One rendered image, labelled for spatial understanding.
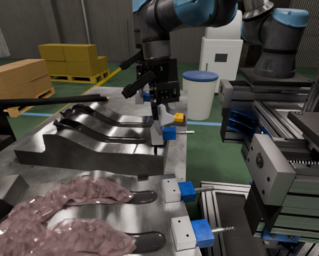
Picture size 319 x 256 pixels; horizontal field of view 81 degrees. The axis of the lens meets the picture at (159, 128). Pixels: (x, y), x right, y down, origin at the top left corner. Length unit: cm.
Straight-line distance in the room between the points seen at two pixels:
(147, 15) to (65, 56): 437
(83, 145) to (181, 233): 38
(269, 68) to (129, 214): 72
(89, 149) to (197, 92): 208
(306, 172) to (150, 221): 32
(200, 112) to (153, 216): 231
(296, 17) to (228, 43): 274
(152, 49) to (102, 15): 652
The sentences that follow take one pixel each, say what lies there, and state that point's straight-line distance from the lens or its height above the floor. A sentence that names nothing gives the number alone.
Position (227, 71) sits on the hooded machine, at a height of 47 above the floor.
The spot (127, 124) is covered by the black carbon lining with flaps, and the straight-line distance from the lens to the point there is 74.
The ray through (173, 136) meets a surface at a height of 93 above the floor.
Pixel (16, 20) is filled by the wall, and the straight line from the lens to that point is 854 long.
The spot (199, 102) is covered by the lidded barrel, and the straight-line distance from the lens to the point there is 261.
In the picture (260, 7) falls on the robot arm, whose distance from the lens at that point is 96.
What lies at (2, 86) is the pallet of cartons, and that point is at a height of 46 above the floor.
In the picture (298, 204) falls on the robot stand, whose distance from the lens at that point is 49.
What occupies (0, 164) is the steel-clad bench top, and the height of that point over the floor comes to 80.
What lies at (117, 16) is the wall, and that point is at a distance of 685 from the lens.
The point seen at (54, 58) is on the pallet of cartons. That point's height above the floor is 51.
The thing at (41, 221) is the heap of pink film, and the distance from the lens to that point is 47.
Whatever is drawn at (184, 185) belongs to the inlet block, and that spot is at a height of 87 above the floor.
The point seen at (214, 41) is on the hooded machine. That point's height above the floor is 94.
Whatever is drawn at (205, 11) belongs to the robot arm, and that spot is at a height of 124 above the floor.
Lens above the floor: 123
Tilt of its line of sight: 30 degrees down
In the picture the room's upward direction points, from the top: straight up
